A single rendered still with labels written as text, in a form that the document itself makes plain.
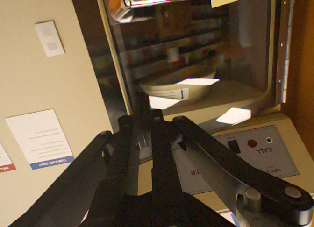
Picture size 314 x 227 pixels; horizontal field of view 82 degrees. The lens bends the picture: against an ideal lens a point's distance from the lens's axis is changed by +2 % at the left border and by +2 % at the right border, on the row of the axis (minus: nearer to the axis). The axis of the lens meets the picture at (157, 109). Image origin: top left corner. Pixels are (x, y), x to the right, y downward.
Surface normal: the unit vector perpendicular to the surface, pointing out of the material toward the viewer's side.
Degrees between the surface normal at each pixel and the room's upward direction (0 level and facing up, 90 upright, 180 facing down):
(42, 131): 90
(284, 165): 135
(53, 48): 90
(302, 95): 90
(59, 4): 90
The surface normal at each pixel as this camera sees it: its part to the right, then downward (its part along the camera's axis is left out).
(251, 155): -0.09, -0.40
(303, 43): -0.98, 0.19
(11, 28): 0.06, 0.35
